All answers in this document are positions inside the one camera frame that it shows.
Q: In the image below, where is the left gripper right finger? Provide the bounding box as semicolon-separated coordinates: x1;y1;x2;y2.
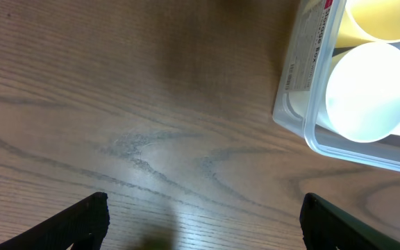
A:
299;192;400;250

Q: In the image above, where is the yellow plastic cup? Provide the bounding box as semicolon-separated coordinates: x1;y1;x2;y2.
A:
335;0;400;48

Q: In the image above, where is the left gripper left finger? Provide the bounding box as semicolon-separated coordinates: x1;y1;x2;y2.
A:
0;192;110;250

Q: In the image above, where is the clear plastic storage container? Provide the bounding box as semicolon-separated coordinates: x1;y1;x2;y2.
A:
273;1;400;172

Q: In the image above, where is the white plastic cup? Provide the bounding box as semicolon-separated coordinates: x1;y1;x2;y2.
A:
287;42;400;144

